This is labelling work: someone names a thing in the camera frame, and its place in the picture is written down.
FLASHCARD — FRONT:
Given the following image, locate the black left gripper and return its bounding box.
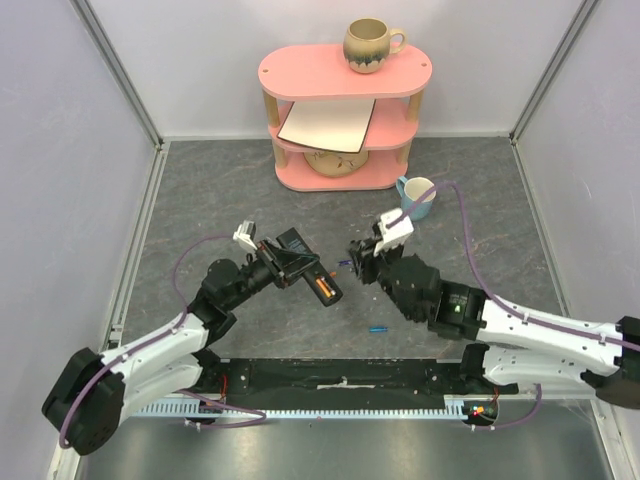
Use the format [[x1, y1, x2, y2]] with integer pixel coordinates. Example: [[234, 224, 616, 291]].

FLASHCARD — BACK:
[[225, 238, 320, 310]]

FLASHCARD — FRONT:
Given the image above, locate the black remote control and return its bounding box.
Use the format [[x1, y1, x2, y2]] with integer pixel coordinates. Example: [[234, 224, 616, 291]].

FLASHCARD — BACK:
[[276, 228, 343, 307]]

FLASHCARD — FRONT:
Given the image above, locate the black gold battery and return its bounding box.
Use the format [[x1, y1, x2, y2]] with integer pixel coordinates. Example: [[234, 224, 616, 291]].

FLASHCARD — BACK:
[[324, 278, 337, 296]]

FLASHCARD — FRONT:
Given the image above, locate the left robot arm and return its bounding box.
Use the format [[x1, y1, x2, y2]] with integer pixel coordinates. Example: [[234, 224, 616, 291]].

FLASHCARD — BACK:
[[42, 230, 329, 455]]

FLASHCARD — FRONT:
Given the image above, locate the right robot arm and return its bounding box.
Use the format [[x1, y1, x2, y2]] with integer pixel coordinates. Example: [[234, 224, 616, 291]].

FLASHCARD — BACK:
[[348, 238, 639, 409]]

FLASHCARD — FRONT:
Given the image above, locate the light blue mug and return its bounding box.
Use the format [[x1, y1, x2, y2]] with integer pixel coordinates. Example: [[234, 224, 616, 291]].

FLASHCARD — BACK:
[[396, 176, 437, 222]]

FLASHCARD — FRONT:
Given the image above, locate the beige bird-painted bowl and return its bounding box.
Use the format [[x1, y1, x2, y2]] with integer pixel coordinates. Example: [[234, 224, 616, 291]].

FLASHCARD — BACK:
[[303, 151, 369, 178]]

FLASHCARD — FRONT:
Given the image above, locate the pink three-tier shelf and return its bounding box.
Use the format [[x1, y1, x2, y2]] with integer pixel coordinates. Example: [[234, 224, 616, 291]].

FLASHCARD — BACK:
[[258, 44, 432, 192]]

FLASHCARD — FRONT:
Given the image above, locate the white square plate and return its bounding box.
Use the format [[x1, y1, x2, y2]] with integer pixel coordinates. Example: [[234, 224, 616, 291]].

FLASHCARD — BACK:
[[277, 99, 376, 153]]

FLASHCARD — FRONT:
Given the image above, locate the beige ceramic mug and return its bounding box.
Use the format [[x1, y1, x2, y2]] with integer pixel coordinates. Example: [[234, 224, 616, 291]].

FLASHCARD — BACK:
[[343, 18, 407, 74]]

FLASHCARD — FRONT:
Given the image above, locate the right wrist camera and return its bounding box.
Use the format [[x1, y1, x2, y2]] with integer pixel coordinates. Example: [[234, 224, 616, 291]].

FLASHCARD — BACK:
[[374, 208, 414, 256]]

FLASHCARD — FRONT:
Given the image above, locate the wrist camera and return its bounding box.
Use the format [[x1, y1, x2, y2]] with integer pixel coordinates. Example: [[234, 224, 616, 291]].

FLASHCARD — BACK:
[[374, 208, 414, 256], [232, 220, 257, 253]]

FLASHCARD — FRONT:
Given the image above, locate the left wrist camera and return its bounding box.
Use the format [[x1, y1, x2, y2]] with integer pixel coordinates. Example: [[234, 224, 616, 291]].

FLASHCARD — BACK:
[[232, 220, 257, 253]]

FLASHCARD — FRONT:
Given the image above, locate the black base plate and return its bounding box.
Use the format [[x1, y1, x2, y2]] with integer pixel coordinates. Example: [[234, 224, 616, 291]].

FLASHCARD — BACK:
[[191, 358, 519, 410]]

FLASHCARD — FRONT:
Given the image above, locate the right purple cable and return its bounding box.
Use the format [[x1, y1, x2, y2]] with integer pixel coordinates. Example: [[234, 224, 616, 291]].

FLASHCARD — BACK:
[[399, 180, 640, 432]]

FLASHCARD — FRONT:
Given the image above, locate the white cable duct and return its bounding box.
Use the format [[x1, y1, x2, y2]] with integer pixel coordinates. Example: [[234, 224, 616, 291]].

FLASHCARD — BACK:
[[134, 396, 497, 421]]

